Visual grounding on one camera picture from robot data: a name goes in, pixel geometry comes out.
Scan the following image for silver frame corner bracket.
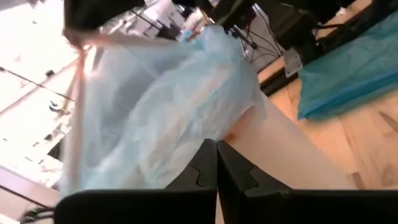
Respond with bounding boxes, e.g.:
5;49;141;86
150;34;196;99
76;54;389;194
282;47;304;78

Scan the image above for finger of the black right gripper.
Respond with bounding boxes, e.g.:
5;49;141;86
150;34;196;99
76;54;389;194
63;0;105;31
102;0;146;22

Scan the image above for light blue trash bag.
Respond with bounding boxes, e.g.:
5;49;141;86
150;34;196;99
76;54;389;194
58;24;269;196

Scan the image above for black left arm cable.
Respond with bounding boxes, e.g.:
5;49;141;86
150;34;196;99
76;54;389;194
19;205;57;223

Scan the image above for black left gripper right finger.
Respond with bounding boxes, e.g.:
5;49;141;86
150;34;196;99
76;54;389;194
216;139;398;224

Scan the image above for white plastic trash bin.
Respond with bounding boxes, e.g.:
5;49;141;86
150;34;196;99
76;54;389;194
223;91;358;190

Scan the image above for black floor cable bundle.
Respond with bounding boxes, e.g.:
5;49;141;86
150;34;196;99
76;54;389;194
229;6;284;63

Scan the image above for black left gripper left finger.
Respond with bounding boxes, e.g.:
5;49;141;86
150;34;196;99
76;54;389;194
54;138;218;224

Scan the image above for teal trash bag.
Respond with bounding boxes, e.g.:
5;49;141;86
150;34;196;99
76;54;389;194
297;11;398;121

